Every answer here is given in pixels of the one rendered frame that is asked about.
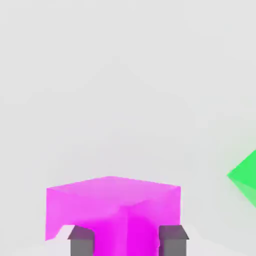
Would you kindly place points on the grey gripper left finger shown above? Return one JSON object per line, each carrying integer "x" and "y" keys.
{"x": 81, "y": 243}

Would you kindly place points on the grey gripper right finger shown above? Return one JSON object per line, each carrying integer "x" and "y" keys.
{"x": 173, "y": 243}

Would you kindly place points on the small magenta cube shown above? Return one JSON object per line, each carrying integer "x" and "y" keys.
{"x": 120, "y": 202}

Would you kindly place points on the small green cube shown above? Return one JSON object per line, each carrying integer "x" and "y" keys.
{"x": 245, "y": 174}

